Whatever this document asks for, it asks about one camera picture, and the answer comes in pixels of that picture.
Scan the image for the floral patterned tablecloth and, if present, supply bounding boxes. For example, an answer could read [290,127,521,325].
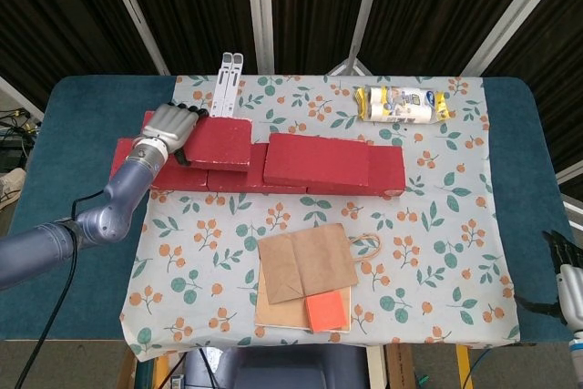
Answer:
[118,74,521,363]

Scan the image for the pack of white bag rolls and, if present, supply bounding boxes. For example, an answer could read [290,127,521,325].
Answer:
[353,85,452,126]

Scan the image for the brown cardboard box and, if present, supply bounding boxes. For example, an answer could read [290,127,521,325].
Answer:
[384,343,416,389]

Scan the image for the blue felt table cover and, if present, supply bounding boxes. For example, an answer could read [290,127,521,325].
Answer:
[0,75,576,343]

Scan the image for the orange foam cube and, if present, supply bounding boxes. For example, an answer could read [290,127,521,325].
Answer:
[304,292,347,333]

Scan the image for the white partition frame post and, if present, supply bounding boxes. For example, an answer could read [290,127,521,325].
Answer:
[459,0,564,78]
[98,0,172,76]
[244,0,274,75]
[327,0,388,77]

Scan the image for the light brown flat board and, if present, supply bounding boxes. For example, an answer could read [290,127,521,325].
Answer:
[253,277,353,333]

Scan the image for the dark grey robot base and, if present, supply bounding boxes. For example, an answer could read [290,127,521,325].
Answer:
[184,343,369,389]

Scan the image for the green table leg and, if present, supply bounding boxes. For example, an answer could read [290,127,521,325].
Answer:
[131,354,159,389]

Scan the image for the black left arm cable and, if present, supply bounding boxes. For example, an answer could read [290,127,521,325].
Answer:
[13,188,108,389]

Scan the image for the tangled floor cables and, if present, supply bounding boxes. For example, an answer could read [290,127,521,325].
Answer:
[0,106,43,147]

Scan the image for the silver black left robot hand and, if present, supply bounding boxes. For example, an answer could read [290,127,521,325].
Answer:
[136,101,210,167]

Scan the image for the brown paper bag with handle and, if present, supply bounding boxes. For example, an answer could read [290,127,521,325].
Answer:
[257,222,382,306]

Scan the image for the red brick row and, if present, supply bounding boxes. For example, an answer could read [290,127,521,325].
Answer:
[306,145,406,199]

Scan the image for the white shoe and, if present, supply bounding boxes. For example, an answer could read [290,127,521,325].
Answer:
[0,168,27,209]

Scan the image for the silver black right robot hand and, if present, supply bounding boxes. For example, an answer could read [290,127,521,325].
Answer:
[514,229,583,329]

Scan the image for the white folding laptop stand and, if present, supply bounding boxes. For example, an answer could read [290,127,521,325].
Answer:
[204,51,245,121]

